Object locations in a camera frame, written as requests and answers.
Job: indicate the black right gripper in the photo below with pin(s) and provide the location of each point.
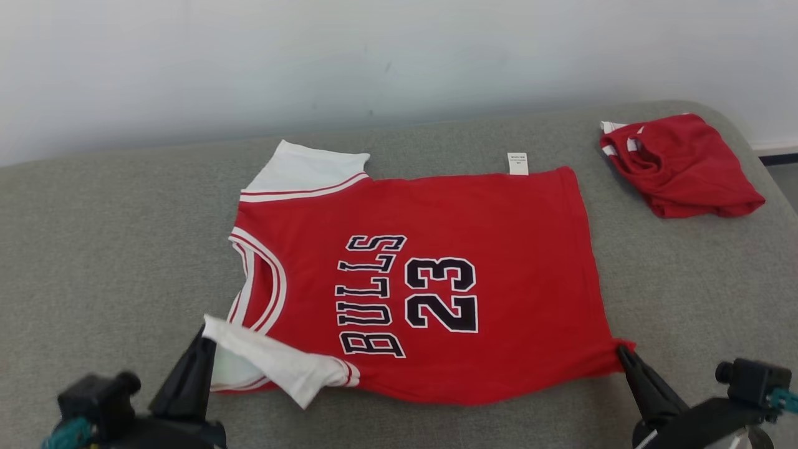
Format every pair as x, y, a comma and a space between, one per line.
698, 427

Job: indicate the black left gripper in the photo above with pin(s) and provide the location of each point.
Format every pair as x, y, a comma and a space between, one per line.
168, 436

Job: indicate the red Bulls 23 jersey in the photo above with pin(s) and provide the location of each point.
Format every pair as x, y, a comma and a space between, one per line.
511, 249

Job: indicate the red shorts with white stripe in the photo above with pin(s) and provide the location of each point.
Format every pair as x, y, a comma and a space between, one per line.
686, 168

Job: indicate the white and black skirting board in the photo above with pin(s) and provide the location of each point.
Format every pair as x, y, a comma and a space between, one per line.
776, 154

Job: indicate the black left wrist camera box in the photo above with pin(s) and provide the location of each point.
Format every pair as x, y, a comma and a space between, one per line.
96, 402

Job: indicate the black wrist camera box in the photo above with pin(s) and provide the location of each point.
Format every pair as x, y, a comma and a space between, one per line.
96, 402
751, 381

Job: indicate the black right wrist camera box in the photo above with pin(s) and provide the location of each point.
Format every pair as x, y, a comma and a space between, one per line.
751, 381

